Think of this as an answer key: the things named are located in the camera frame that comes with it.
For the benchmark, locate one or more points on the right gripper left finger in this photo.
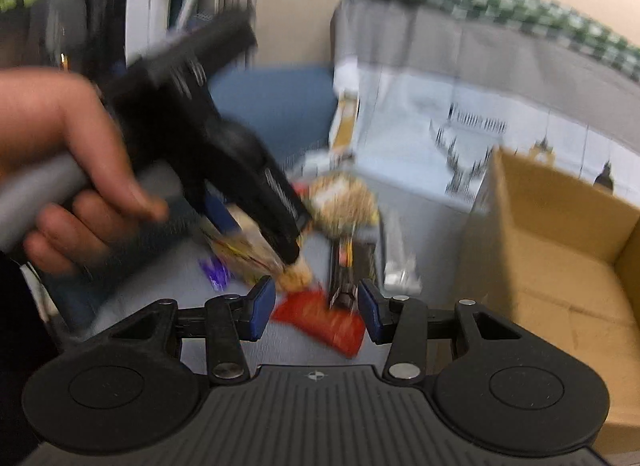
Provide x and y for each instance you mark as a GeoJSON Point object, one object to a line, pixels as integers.
{"type": "Point", "coordinates": [231, 319]}

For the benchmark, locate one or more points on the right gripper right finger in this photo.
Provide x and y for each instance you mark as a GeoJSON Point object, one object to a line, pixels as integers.
{"type": "Point", "coordinates": [399, 321]}

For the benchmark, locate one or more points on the silver stick packet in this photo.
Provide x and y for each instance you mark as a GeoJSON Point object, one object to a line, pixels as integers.
{"type": "Point", "coordinates": [399, 263]}

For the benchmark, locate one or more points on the red spicy snack packet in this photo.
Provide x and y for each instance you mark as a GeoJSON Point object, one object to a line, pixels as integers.
{"type": "Point", "coordinates": [307, 309]}

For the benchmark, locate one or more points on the left hand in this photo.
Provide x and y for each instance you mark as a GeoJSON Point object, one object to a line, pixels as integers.
{"type": "Point", "coordinates": [44, 111]}

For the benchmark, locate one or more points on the purple candy wrapper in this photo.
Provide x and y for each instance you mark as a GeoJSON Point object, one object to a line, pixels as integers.
{"type": "Point", "coordinates": [216, 272]}

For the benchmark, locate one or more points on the dark chocolate bar packet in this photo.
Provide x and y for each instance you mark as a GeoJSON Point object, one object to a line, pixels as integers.
{"type": "Point", "coordinates": [351, 262]}

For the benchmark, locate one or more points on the blue sofa cushion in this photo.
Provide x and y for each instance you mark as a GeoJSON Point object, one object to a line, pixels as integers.
{"type": "Point", "coordinates": [289, 108]}

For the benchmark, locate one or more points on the peanut snack bag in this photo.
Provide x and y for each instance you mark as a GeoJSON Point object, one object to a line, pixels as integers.
{"type": "Point", "coordinates": [339, 203]}

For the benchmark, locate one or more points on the cardboard box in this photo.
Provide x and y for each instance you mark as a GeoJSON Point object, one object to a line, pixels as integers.
{"type": "Point", "coordinates": [560, 257]}

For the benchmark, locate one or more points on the deer print sofa cover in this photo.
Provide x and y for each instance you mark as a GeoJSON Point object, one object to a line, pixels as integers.
{"type": "Point", "coordinates": [423, 99]}

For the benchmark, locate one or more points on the green checkered cloth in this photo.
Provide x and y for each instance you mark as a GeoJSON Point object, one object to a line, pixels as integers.
{"type": "Point", "coordinates": [551, 20]}

